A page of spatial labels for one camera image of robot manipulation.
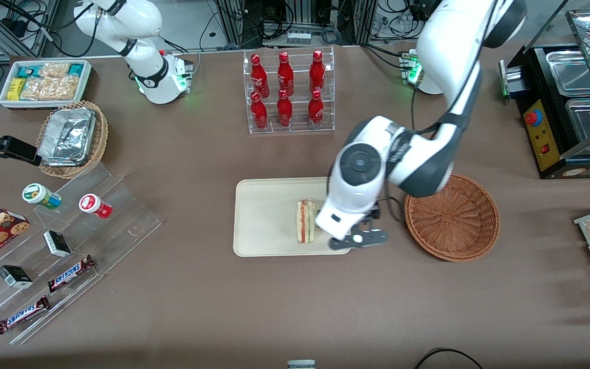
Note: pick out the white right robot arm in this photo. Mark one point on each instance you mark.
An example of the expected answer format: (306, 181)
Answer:
(151, 77)

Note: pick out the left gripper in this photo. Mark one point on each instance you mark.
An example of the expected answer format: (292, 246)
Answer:
(375, 213)

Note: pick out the dark brown wicker basket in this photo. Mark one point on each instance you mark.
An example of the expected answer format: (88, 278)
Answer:
(454, 225)

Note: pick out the small grey white device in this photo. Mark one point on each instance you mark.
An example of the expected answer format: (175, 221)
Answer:
(301, 364)

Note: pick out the red lid yogurt cup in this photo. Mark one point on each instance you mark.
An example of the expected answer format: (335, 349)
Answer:
(91, 203)

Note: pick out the beige plastic tray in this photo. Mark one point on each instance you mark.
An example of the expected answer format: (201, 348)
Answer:
(264, 220)

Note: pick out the Snickers chocolate bar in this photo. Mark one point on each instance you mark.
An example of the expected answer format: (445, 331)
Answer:
(69, 274)
(22, 315)

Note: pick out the clear acrylic stepped stand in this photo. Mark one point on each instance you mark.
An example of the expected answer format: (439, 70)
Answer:
(121, 230)

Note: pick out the clear acrylic bottle rack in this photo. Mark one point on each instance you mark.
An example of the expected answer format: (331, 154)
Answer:
(300, 130)

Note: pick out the white power strip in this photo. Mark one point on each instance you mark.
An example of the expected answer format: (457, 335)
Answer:
(298, 38)

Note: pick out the clear bag of crackers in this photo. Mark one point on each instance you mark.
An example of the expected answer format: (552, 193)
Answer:
(51, 88)
(54, 70)

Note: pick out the light tan wicker basket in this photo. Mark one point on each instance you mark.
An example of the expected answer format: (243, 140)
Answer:
(98, 138)

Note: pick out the red cola bottle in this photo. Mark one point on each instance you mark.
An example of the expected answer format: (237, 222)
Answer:
(316, 110)
(259, 77)
(285, 111)
(259, 114)
(285, 74)
(317, 72)

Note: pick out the aluminium foil tray stack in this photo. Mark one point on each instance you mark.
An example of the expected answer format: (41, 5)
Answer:
(67, 136)

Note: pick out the green lid yogurt cup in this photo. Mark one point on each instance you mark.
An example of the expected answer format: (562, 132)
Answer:
(36, 193)

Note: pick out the black hot food warmer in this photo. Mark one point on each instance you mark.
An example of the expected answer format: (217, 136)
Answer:
(541, 133)

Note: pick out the triangle sandwich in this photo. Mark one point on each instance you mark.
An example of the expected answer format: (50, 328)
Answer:
(305, 220)

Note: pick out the small black box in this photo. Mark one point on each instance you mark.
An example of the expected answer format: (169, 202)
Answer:
(15, 277)
(57, 244)

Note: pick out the white plastic snack bin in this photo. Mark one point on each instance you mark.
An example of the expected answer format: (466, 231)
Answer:
(44, 104)

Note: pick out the teal snack packet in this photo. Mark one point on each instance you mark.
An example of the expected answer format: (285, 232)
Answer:
(28, 70)
(76, 69)

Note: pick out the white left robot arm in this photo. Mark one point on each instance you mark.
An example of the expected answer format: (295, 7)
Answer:
(448, 51)

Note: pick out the yellow snack packet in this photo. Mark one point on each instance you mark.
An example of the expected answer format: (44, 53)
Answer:
(16, 89)

